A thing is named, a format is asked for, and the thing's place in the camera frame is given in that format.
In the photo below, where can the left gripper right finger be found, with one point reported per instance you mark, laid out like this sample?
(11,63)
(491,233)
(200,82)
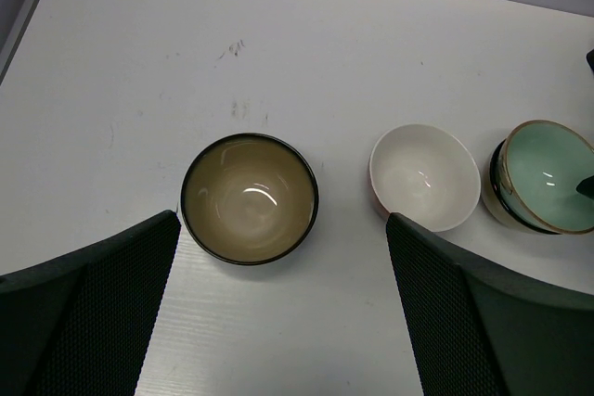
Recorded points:
(479,328)

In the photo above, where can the white red bowl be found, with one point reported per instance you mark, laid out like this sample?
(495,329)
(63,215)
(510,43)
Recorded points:
(424,173)

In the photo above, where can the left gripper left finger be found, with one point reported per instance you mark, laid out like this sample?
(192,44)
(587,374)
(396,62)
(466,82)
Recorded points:
(80,324)

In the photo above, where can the mint green bowl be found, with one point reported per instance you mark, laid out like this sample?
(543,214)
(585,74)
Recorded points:
(539,167)

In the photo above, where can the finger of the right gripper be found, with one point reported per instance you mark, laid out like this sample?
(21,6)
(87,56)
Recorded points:
(586,187)

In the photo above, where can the black glazed beige bowl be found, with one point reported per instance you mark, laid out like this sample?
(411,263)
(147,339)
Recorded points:
(493,201)

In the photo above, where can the brown beige bowl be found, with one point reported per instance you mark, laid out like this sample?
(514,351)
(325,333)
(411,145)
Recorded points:
(249,199)

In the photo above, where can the black dish rack tray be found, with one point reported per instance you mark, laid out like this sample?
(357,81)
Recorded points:
(590,59)

